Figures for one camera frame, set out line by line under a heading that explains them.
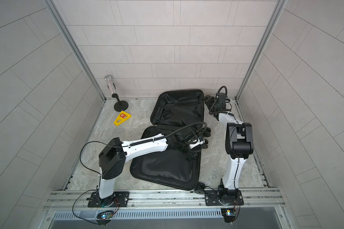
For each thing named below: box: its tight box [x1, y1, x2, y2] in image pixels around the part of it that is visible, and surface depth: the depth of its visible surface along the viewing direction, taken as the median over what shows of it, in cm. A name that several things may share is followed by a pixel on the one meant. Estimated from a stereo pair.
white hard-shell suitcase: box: [129, 89, 205, 191], surface depth 77 cm
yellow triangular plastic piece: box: [113, 110, 133, 126], surface depth 106 cm
